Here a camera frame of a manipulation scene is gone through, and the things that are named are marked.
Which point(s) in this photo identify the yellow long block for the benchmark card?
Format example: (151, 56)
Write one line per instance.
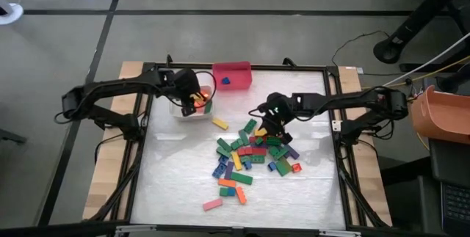
(220, 123)
(261, 132)
(236, 160)

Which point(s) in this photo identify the red small block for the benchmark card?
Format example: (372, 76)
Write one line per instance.
(242, 151)

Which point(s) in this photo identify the black floor stand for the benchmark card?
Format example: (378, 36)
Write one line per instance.
(422, 13)

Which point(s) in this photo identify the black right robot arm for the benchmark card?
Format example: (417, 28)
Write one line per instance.
(349, 101)

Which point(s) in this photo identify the purple long block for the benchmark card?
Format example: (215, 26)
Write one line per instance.
(292, 152)
(229, 170)

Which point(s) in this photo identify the black table frame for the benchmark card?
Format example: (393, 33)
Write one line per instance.
(293, 67)

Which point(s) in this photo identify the small white tag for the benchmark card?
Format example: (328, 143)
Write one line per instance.
(359, 70)

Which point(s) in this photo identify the pink long block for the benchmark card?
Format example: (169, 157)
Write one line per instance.
(212, 204)

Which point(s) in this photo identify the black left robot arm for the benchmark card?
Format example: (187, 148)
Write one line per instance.
(121, 83)

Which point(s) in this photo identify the black laptop keyboard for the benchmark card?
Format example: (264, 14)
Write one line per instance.
(457, 204)

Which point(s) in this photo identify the black floor object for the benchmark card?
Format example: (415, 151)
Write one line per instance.
(11, 136)

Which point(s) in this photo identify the pink plastic bin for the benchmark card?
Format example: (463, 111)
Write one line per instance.
(238, 79)

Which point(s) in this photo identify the silver bracket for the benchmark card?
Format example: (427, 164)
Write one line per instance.
(136, 229)
(339, 233)

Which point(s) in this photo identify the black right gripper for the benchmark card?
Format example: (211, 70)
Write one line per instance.
(275, 106)

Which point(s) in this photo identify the green small block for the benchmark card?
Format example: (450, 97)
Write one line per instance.
(259, 141)
(245, 158)
(236, 144)
(223, 192)

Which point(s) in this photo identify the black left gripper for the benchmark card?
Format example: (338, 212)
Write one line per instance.
(185, 83)

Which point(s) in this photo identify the orange-red small block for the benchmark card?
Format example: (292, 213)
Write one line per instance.
(296, 167)

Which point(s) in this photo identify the white mounting plate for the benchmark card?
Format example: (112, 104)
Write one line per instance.
(337, 125)

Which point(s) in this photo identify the green long block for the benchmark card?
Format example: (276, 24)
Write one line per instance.
(208, 106)
(273, 141)
(224, 144)
(223, 152)
(278, 152)
(244, 137)
(241, 178)
(257, 159)
(250, 125)

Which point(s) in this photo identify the red long block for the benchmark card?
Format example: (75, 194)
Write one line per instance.
(252, 139)
(257, 151)

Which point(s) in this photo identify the white plastic bin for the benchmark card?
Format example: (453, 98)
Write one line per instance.
(175, 112)

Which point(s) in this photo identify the wooden table side board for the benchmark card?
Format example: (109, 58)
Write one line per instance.
(104, 171)
(371, 178)

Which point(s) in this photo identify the white round floor object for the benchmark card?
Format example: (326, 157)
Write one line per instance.
(14, 15)

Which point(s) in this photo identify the blue long block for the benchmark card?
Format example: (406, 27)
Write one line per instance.
(219, 170)

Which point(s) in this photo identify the orange plastic bin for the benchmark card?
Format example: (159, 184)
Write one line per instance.
(440, 116)

